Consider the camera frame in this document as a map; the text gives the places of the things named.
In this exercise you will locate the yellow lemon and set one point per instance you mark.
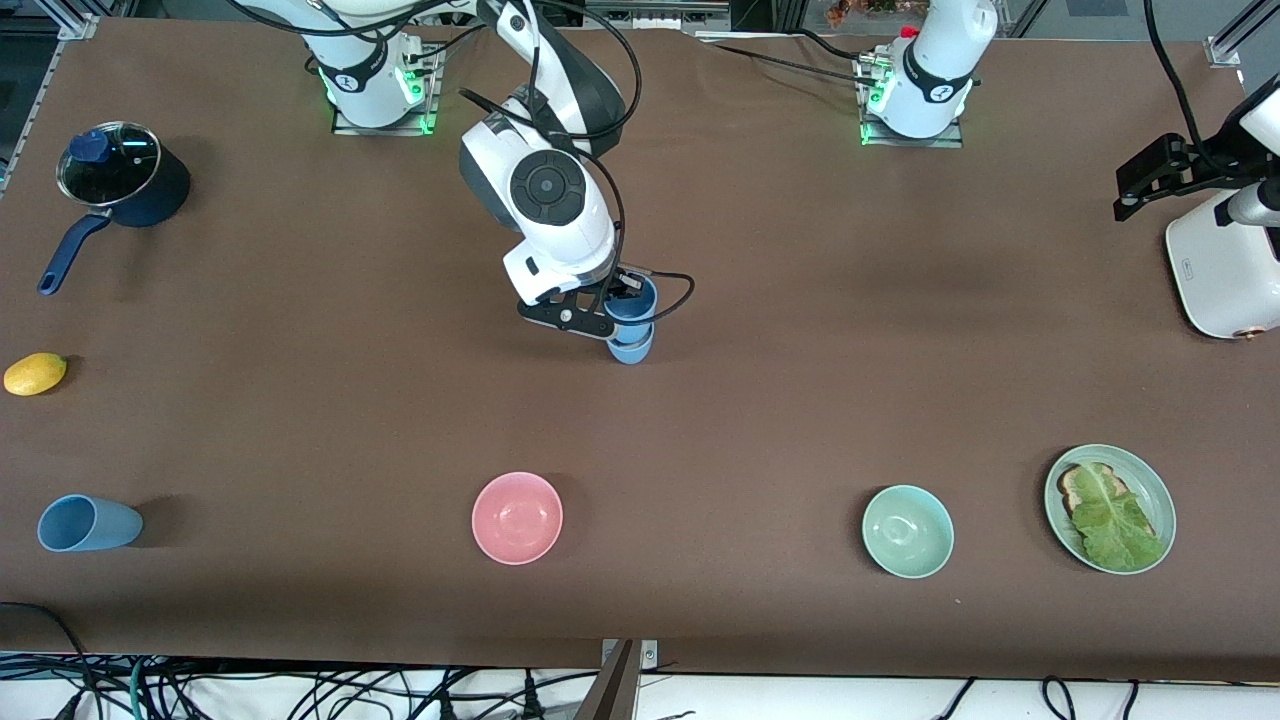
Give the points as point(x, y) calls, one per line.
point(35, 375)

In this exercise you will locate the short blue cup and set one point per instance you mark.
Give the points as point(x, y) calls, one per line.
point(630, 353)
point(634, 328)

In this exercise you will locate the brown table cover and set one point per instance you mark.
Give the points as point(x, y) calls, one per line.
point(640, 450)

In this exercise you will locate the green lettuce leaf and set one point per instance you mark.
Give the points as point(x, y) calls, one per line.
point(1115, 525)

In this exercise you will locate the bread slice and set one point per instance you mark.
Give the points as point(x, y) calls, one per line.
point(1072, 490)

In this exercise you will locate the dark blue saucepan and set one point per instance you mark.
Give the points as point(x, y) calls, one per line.
point(165, 195)

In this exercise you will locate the tall blue cup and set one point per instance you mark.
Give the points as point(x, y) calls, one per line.
point(90, 525)

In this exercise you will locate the pink bowl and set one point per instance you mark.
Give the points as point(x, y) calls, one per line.
point(517, 518)

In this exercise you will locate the mint green bowl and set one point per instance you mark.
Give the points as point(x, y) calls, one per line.
point(907, 531)

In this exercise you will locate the aluminium frame profile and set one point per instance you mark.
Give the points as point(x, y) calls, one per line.
point(1225, 48)
point(37, 100)

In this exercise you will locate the silver table bracket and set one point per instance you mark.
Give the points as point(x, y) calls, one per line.
point(650, 655)

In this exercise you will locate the mint green plate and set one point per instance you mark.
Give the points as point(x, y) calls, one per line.
point(1155, 480)

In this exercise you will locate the grey metal box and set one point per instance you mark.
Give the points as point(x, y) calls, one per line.
point(650, 12)

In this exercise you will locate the white toaster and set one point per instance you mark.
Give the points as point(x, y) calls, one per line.
point(1220, 285)

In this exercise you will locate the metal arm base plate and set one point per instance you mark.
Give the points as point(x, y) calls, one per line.
point(385, 130)
point(910, 142)

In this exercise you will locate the dark metal post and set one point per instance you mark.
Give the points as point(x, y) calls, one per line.
point(615, 695)

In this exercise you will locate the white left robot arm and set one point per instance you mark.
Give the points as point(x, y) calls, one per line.
point(940, 60)

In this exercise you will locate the glass saucepan lid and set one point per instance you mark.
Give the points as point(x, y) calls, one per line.
point(120, 178)

